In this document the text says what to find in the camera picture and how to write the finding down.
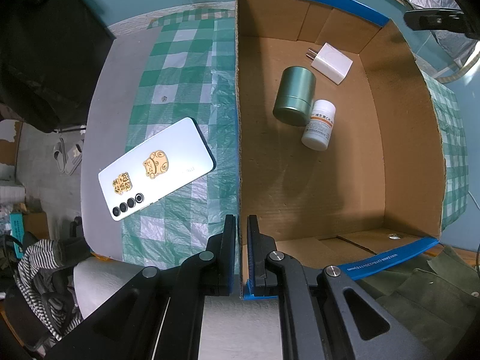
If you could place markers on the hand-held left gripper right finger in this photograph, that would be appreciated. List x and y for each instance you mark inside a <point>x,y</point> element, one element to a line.
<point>252,243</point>

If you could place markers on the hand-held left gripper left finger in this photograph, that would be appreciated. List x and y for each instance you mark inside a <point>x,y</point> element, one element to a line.
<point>230,240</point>

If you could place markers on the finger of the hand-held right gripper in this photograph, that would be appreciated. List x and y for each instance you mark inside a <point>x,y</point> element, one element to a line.
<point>438,20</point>

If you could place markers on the cardboard box with blue edges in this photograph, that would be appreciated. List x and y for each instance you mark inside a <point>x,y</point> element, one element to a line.
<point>337,195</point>

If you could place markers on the white charger plug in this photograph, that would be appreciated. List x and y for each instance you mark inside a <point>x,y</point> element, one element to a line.
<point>332,63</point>

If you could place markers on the white pill bottle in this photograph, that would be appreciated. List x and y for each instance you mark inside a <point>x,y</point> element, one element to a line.
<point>318,127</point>

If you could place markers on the green metal tin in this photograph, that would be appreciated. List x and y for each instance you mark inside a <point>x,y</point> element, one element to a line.
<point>294,95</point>

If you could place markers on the white smartphone with gold stickers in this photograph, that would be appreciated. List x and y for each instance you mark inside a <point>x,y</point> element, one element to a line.
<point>168,157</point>

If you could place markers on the green checked plastic tablecloth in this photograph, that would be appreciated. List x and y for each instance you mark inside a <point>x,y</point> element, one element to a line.
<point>180,82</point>

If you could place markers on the grey slipper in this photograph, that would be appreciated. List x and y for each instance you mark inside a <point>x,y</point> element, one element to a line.
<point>76,157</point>
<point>60,155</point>

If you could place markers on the olive green jacket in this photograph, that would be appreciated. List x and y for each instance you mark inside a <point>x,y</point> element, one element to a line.
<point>431,307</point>

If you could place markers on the black and white striped cloth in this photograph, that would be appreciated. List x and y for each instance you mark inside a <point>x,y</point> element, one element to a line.
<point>37,255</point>

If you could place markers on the teal box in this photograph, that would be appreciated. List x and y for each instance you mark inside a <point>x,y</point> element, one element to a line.
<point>17,232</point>

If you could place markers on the black chair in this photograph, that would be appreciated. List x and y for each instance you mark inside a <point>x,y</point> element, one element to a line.
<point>22,307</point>

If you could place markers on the black hanging clothing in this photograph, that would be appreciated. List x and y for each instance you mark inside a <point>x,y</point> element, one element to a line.
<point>45,45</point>

